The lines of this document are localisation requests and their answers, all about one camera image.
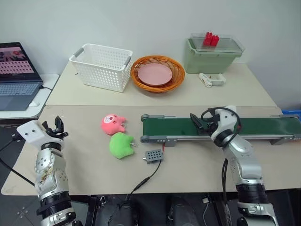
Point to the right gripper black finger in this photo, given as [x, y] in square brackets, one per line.
[195, 119]
[200, 130]

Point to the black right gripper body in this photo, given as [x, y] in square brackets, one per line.
[211, 124]

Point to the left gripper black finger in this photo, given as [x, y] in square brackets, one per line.
[45, 126]
[59, 123]

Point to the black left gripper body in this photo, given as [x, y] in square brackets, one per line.
[57, 134]

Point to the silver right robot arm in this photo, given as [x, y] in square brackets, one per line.
[244, 164]

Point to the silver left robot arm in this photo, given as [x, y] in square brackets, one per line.
[50, 174]

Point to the green conveyor belt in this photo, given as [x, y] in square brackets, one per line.
[174, 127]

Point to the white computer mouse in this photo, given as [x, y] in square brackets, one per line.
[33, 104]

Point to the white ridged roller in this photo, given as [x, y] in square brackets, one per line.
[205, 80]

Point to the white side table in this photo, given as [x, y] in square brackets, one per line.
[48, 82]

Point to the open grey laptop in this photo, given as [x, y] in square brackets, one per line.
[16, 89]

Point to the orange wicker basket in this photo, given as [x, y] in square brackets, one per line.
[178, 73]

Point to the pink plush toy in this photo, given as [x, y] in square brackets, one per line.
[113, 124]

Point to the grey perforated control box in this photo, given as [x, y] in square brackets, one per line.
[153, 156]

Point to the light green storage box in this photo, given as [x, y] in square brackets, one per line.
[207, 63]

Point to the pink round plate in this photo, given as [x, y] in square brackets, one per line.
[155, 74]

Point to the green plush toy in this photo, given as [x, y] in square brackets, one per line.
[121, 147]

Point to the white perforated plastic basket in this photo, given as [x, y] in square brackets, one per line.
[103, 70]

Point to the transparent plastic lid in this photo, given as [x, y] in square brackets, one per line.
[228, 46]

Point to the red toy block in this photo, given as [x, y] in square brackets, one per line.
[207, 38]
[215, 41]

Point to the blue plastic crate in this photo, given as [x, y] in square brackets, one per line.
[291, 113]

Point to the dark rounded shape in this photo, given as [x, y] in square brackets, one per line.
[181, 213]

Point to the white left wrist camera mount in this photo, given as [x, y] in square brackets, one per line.
[33, 134]

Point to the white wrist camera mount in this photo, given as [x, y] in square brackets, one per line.
[33, 134]
[227, 120]

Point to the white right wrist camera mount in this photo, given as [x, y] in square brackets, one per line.
[227, 120]

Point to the white plastic bracket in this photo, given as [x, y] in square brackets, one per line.
[219, 81]

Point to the black table frame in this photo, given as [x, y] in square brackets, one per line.
[91, 209]

